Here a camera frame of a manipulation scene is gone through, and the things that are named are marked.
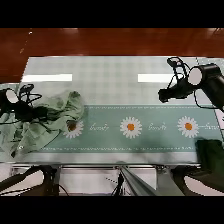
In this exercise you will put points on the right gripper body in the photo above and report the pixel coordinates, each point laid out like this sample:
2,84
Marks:
175,91

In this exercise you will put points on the pale green shirt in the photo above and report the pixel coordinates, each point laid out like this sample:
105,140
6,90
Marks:
55,120

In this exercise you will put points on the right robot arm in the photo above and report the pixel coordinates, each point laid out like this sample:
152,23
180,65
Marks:
213,77

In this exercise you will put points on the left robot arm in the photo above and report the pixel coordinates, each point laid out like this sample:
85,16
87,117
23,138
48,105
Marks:
6,100

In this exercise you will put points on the dark green garment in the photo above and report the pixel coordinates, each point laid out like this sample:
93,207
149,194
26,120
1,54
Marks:
210,155

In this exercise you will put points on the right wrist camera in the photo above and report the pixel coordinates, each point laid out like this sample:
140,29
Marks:
175,63

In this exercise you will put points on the silver frame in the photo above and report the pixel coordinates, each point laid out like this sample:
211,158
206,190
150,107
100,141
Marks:
140,185

